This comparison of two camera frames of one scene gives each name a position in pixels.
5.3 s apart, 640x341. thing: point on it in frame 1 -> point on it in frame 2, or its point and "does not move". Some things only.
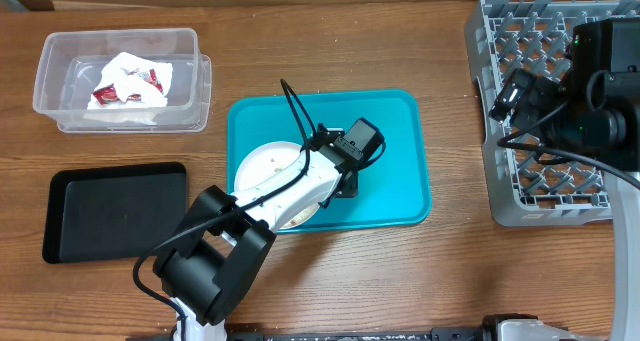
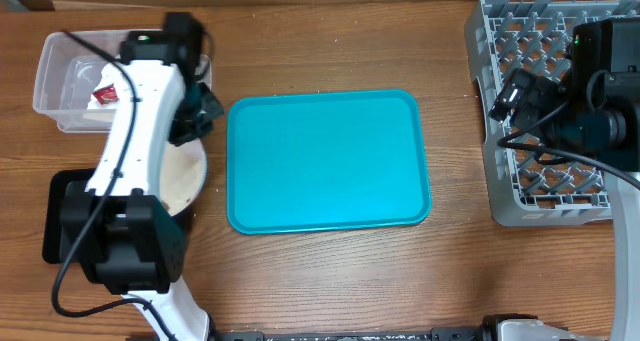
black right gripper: (536, 88) does not move
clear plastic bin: (73, 62) does not move
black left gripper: (353, 188) -> (184, 134)
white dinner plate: (262, 161) -> (183, 171)
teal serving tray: (393, 190) does not move
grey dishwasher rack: (532, 28) does not move
